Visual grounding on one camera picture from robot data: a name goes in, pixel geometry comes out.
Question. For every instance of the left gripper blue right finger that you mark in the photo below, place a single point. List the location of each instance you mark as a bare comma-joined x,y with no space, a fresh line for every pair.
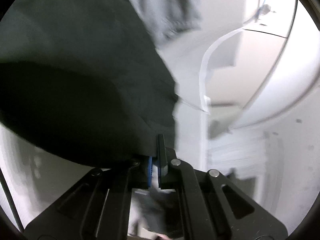
162,161

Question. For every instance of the black pants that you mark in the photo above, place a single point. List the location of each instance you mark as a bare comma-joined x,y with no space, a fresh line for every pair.
81,79

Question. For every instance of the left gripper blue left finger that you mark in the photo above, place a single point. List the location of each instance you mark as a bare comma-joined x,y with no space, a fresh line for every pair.
149,168

